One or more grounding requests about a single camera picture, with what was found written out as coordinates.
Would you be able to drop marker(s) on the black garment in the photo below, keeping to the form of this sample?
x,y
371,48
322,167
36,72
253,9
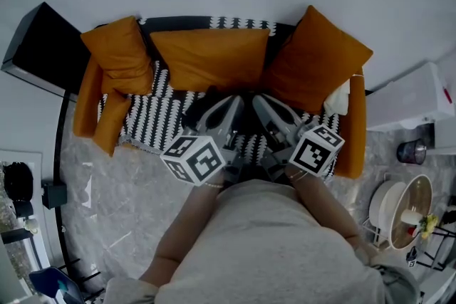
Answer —
x,y
194,114

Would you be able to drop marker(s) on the white round table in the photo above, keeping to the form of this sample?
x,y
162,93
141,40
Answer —
x,y
384,203

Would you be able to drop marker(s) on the white cabinet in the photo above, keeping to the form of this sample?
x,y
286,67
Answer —
x,y
406,99

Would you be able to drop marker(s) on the square orange cushion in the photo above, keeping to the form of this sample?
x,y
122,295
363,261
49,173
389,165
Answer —
x,y
317,57
117,53

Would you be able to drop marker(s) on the black cabinet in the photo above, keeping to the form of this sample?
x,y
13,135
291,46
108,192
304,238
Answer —
x,y
46,46

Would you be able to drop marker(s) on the white candle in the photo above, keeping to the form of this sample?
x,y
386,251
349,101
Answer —
x,y
411,216

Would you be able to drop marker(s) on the black bag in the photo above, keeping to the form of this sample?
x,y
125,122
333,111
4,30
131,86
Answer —
x,y
18,181

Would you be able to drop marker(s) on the white cloth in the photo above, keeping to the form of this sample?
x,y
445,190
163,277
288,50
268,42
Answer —
x,y
338,99

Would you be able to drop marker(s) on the black floor box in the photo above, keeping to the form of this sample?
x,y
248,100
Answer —
x,y
55,195

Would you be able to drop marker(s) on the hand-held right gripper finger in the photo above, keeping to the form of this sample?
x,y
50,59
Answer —
x,y
285,117
269,128

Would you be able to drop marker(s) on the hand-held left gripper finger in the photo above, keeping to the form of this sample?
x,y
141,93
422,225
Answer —
x,y
233,121
217,117

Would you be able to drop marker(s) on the white side shelf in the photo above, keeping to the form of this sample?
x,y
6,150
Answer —
x,y
39,160

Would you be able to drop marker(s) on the person's left forearm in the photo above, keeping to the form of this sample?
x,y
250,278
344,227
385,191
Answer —
x,y
185,224

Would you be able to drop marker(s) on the black white patterned throw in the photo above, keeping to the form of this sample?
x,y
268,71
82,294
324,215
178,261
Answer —
x,y
153,117

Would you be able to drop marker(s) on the black curved floor strip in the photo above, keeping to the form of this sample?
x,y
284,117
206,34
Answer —
x,y
57,153

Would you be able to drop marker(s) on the orange sofa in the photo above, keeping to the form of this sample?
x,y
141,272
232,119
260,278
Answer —
x,y
356,124

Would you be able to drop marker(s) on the wide orange cushion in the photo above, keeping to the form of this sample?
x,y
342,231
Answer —
x,y
210,58

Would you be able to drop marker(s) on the small white figure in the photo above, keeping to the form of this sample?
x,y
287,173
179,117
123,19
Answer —
x,y
32,226

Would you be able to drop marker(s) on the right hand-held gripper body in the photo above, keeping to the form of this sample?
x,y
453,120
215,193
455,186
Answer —
x,y
315,153

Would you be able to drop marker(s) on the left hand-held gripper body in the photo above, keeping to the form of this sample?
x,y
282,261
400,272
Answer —
x,y
196,160

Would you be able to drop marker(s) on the small red object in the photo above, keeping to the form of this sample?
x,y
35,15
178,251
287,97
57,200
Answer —
x,y
411,231

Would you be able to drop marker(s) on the person's right forearm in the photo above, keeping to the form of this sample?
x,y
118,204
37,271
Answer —
x,y
327,210

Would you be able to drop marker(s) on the blue chair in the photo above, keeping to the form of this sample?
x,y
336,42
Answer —
x,y
46,281

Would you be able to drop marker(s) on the yellow flowers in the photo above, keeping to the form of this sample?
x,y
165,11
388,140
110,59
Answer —
x,y
429,224

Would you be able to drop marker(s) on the dark cup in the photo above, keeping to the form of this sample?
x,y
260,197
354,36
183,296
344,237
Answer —
x,y
24,210

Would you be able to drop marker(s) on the small black device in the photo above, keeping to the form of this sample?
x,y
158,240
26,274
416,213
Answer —
x,y
412,256

